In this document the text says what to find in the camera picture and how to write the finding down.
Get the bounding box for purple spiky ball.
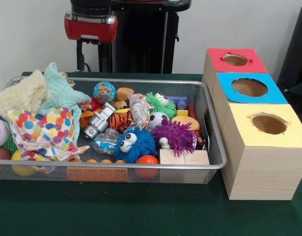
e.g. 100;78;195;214
151;119;198;157

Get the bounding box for colourful dotted cloth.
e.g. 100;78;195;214
7;107;90;162

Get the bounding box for globe print ball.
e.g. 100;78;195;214
92;82;117;105

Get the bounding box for shallow mesh bin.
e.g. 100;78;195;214
0;75;228;184

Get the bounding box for mint green cloth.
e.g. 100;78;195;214
37;62;92;148

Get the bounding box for black upright stand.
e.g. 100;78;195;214
276;3;302;87

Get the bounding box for dark green table cloth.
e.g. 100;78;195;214
0;71;302;236

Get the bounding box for green spiky ball with eyes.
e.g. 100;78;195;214
145;92;178;120

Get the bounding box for smooth orange ball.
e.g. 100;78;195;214
135;154;159;179

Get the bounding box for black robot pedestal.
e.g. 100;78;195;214
109;0;192;74

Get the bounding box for green covered side table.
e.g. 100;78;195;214
285;79;302;104

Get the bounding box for small soccer ball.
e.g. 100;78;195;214
149;112;170;130

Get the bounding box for wooden box with three holes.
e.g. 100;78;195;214
202;47;302;201

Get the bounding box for blue spiky ball with eyes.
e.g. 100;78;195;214
114;126;156;163

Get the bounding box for clear bottle blue print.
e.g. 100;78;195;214
93;127;120;155

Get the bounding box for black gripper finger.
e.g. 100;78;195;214
98;43;109;72
76;40;86;71

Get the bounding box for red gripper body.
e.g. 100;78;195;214
64;16;118;45

